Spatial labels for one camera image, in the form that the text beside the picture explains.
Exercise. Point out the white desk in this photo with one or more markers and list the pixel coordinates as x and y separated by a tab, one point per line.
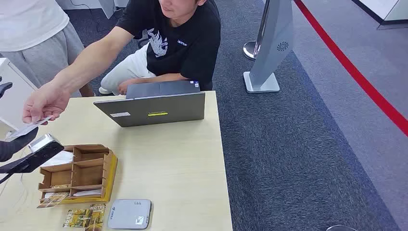
106	6

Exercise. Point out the white reception counter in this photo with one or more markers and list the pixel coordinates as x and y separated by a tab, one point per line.
389	9

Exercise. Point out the yellow hotel key card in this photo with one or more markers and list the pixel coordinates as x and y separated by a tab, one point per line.
97	216
52	200
76	218

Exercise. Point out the seated person's left hand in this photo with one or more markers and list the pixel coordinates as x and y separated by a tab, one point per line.
126	84

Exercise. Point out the silver kiosk stand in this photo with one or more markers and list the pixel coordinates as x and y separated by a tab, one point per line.
271	47

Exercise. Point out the grey card reader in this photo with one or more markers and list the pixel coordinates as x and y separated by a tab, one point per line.
129	214

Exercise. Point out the red floor tape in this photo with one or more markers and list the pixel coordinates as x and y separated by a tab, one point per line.
350	68

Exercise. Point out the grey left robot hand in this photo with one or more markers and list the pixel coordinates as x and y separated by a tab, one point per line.
12	148

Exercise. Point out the white cabinet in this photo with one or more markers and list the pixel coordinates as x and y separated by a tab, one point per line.
16	95

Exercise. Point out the grey laptop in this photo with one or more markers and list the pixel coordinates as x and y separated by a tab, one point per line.
153	110

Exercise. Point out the standing person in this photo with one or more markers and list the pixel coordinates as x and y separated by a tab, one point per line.
38	38

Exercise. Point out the chrome stanchion base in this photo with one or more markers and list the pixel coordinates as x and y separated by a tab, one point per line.
339	228

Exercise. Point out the wooden card organizer box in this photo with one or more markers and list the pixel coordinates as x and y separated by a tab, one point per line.
92	173

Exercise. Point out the white paper stack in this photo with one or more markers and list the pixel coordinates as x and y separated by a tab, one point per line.
62	157

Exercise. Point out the seated person's right forearm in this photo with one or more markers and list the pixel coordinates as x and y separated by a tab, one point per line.
89	62

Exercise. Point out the seated person's left forearm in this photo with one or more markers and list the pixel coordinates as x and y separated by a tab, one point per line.
159	78

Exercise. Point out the chrome stanchion post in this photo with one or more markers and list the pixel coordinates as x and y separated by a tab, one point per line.
251	51

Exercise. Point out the white ID card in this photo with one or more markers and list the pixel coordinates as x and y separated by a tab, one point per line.
22	130

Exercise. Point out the seated person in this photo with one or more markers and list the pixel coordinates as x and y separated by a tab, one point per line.
185	41

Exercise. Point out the seated person's right hand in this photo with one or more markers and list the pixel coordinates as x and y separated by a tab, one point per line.
47	102

